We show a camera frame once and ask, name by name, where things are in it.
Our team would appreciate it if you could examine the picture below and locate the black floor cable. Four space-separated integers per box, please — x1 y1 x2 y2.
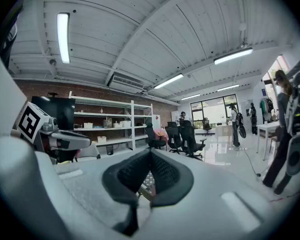
244 148 263 178

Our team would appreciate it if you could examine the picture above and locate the rattan glass-top side table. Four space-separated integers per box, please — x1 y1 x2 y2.
137 171 157 202

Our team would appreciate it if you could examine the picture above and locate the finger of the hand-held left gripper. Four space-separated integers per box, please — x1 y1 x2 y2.
56 130 92 150

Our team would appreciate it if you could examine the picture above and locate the ceiling tube light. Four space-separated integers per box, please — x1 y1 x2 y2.
56 12 71 65
213 47 254 65
153 73 185 90
181 93 202 101
216 83 240 92

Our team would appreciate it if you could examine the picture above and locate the black office chair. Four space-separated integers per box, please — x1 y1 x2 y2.
164 121 183 155
201 118 216 137
178 120 207 161
144 122 167 150

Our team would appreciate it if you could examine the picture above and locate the black-framed window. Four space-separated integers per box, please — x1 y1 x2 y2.
189 93 240 130

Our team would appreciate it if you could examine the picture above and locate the white metal shelf unit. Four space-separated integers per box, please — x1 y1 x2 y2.
68 90 154 157

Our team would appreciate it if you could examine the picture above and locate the large grey black shell device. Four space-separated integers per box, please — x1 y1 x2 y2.
284 131 300 177
237 112 247 139

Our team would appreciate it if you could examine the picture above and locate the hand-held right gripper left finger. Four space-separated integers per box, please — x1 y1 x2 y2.
101 148 151 207

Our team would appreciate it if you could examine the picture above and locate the black monitor screen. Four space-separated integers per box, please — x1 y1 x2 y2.
31 95 76 132

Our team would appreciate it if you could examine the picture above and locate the white patterned table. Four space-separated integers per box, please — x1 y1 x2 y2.
214 124 235 145

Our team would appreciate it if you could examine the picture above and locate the plain white table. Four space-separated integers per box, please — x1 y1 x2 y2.
256 120 282 161

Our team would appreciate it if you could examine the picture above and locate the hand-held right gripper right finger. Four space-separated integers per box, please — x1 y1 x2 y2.
149 148 195 208

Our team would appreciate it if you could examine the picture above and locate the white ceiling air conditioner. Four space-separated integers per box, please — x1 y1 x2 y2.
108 72 145 94

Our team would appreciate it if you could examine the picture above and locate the clothes rack with garments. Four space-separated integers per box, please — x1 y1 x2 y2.
259 97 275 125

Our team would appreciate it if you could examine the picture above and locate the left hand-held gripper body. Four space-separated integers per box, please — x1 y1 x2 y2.
15 101 77 164

